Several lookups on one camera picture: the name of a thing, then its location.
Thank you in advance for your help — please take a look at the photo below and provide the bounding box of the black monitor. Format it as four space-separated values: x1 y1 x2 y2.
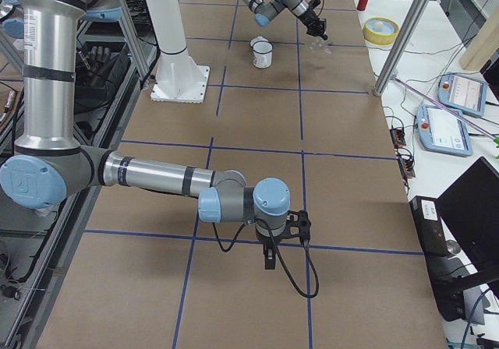
436 157 498 268

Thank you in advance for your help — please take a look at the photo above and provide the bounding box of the black cable hub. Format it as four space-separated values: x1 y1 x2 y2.
398 157 416 179
389 127 406 148

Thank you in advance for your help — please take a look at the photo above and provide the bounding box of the metal grabber stick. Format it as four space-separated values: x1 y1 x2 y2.
391 76 498 145

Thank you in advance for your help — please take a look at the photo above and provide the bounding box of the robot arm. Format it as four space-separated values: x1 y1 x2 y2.
242 0 328 41
1 0 290 270

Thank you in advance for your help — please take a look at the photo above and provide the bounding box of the yellow tape roll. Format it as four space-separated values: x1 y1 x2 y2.
363 17 399 46

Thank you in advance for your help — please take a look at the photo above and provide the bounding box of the teach pendant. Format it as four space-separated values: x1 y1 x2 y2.
416 104 473 157
437 73 487 118

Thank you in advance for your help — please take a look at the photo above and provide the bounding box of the white enamel cup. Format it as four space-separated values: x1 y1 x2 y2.
251 41 273 69

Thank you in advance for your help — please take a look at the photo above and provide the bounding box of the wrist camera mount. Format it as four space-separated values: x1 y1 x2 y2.
281 210 311 246

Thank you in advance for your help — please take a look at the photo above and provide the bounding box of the far teach pendant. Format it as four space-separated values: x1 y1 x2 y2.
437 73 487 118

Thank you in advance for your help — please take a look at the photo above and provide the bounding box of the aluminium frame post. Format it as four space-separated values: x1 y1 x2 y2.
373 0 430 97

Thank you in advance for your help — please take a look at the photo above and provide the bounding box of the black computer box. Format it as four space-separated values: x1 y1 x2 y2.
409 196 448 257

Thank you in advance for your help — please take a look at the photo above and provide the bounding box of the near teach pendant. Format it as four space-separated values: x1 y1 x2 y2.
416 104 473 157

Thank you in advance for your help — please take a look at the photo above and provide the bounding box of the clear plastic funnel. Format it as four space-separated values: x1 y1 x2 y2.
309 37 331 56

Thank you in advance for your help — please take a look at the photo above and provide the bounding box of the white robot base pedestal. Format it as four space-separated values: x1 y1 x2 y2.
146 0 210 104

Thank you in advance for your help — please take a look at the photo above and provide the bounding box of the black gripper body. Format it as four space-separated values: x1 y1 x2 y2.
255 224 285 249
299 10 327 36

